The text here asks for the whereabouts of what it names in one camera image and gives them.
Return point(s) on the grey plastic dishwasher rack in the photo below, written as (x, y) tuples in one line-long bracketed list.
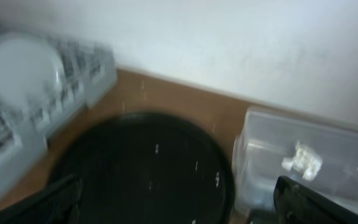
[(90, 72)]

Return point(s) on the clear plastic waste bin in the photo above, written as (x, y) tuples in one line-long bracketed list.
[(267, 137)]

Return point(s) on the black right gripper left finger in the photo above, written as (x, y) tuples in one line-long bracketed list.
[(58, 203)]

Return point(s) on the round black serving tray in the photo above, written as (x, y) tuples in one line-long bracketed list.
[(149, 168)]

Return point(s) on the crumpled white paper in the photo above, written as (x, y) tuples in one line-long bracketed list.
[(305, 161)]

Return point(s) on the grey round plate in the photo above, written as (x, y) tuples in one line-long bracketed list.
[(30, 69)]

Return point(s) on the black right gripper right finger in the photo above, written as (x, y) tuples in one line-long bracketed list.
[(296, 204)]

